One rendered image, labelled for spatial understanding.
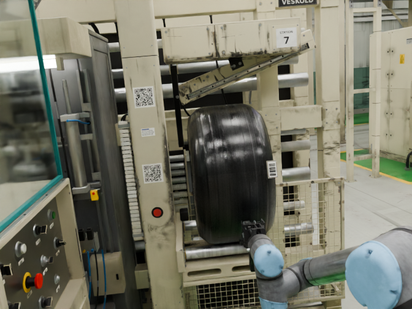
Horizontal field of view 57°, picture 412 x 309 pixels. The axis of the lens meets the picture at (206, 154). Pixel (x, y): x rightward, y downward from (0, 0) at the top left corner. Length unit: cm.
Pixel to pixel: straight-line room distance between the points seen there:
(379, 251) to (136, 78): 100
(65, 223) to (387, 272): 103
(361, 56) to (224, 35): 1110
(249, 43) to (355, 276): 116
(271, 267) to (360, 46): 1182
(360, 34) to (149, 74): 1149
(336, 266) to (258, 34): 104
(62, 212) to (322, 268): 86
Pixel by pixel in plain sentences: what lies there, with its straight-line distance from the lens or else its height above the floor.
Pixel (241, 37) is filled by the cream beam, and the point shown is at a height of 172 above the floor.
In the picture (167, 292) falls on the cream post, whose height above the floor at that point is 71.
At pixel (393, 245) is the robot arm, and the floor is 123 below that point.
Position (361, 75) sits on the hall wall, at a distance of 1269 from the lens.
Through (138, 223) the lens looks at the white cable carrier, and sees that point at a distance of 154.
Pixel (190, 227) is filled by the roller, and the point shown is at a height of 90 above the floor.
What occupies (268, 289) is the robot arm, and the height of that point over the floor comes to 99.
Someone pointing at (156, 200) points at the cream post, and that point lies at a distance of 149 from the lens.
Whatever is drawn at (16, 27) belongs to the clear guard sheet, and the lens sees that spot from 121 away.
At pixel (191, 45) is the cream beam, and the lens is 168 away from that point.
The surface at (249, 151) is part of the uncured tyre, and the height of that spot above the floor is 130.
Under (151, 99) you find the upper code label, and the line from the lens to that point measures 141.
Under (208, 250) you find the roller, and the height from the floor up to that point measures 91.
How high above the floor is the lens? 157
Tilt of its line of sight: 12 degrees down
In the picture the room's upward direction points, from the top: 5 degrees counter-clockwise
